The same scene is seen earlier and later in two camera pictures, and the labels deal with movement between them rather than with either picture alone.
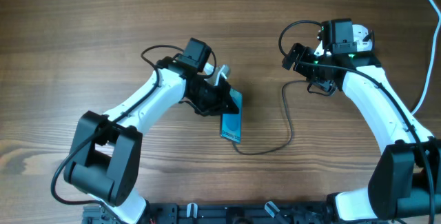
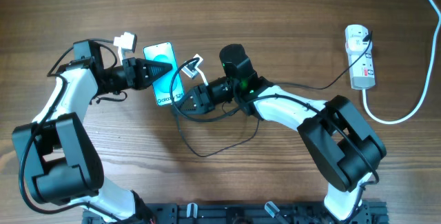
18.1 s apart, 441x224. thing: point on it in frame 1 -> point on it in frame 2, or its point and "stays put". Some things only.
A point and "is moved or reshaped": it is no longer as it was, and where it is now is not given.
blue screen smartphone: x=231 y=124 is moved or reshaped
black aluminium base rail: x=286 y=212 stays put
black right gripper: x=324 y=85 -> x=203 y=107
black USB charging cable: x=239 y=151 -> x=260 y=100
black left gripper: x=217 y=102 -> x=137 y=73
